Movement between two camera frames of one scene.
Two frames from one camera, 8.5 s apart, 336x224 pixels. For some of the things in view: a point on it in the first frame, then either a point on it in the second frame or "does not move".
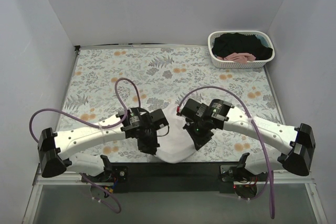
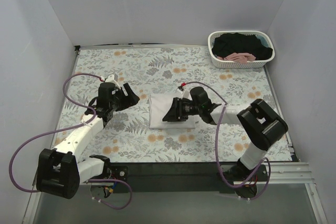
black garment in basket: x=225 y=44 does not move
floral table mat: x=106 y=82 does not move
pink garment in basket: x=238 y=58 does not move
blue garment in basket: x=263 y=41 does not move
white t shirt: x=175 y=142 → x=159 y=105
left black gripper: x=147 y=145 → x=122 y=97
